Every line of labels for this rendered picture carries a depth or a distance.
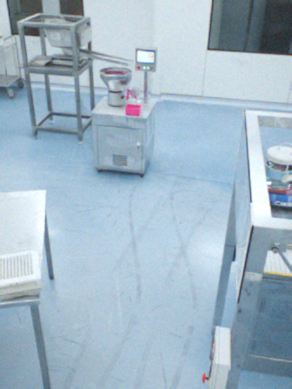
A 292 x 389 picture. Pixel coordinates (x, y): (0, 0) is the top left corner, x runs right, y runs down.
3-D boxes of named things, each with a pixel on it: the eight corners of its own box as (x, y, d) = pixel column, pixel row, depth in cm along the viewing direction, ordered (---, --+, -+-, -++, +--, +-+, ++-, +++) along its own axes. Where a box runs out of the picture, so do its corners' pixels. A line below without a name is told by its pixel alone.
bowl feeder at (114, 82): (96, 108, 473) (95, 74, 453) (105, 97, 503) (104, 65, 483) (139, 112, 465) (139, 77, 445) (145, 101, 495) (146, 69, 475)
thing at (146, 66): (134, 104, 485) (135, 48, 451) (136, 102, 494) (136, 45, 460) (154, 106, 481) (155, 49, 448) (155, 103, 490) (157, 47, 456)
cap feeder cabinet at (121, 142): (93, 173, 501) (89, 112, 460) (106, 153, 548) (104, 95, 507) (145, 180, 492) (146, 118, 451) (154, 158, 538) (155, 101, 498)
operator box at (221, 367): (208, 405, 166) (215, 362, 152) (209, 367, 181) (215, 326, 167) (222, 408, 166) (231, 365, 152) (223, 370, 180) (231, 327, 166)
